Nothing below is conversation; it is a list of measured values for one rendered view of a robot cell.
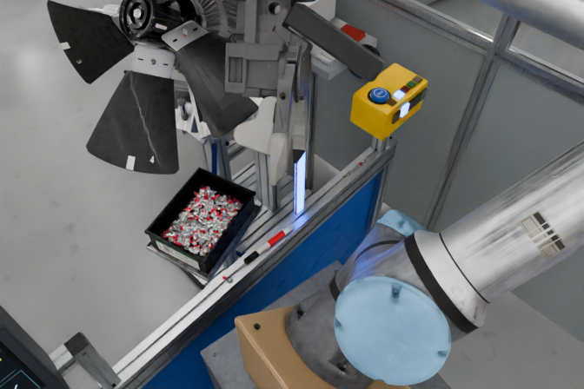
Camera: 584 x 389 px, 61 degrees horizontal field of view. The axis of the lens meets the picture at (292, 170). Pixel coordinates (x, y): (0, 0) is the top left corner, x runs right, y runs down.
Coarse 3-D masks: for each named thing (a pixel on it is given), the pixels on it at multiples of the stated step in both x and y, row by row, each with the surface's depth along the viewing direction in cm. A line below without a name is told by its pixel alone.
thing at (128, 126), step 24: (120, 96) 114; (144, 96) 115; (168, 96) 116; (120, 120) 115; (144, 120) 116; (168, 120) 117; (96, 144) 117; (120, 144) 116; (144, 144) 117; (168, 144) 117; (144, 168) 117; (168, 168) 118
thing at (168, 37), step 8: (184, 24) 111; (192, 24) 111; (168, 32) 108; (176, 32) 109; (192, 32) 109; (200, 32) 110; (208, 32) 110; (168, 40) 107; (184, 40) 108; (192, 40) 108; (176, 48) 106
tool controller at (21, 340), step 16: (0, 320) 61; (0, 336) 60; (16, 336) 62; (0, 352) 61; (16, 352) 62; (32, 352) 65; (0, 368) 61; (16, 368) 63; (32, 368) 65; (48, 368) 67; (0, 384) 62; (16, 384) 64; (32, 384) 66; (48, 384) 68; (64, 384) 71
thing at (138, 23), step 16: (128, 0) 109; (144, 0) 107; (160, 0) 106; (176, 0) 116; (192, 0) 115; (128, 16) 109; (144, 16) 106; (160, 16) 106; (176, 16) 110; (192, 16) 113; (128, 32) 109; (144, 32) 106; (160, 32) 108; (160, 48) 119
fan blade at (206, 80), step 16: (192, 48) 106; (208, 48) 106; (224, 48) 106; (192, 64) 104; (208, 64) 103; (224, 64) 103; (192, 80) 102; (208, 80) 102; (224, 80) 101; (208, 96) 101; (224, 96) 100; (240, 96) 100; (208, 112) 100; (224, 112) 99; (240, 112) 99; (224, 128) 99
